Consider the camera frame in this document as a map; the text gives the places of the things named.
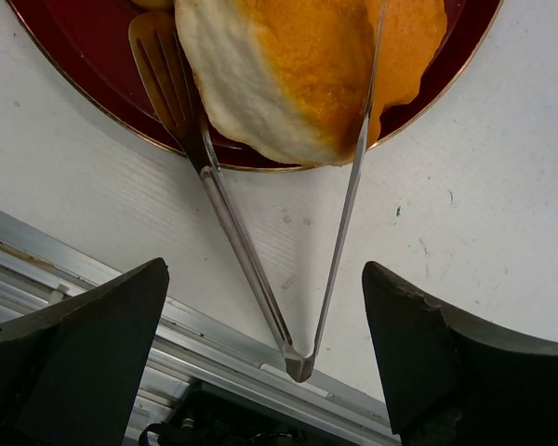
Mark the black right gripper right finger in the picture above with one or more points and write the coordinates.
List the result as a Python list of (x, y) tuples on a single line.
[(452, 378)]

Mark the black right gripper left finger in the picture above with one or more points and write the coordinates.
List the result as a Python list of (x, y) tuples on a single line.
[(70, 372)]

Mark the large round orange bun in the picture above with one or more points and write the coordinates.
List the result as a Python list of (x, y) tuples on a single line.
[(287, 78)]

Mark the metal serving tongs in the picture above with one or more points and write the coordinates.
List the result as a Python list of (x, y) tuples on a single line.
[(168, 82)]

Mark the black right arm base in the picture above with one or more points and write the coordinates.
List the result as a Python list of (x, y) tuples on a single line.
[(250, 413)]

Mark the flat orange oval bread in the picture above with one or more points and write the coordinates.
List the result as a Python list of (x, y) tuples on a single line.
[(412, 31)]

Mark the dark red round plate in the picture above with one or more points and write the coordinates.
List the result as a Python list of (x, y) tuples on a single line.
[(88, 42)]

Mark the aluminium front frame rail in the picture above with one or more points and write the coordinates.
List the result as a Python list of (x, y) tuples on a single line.
[(37, 270)]

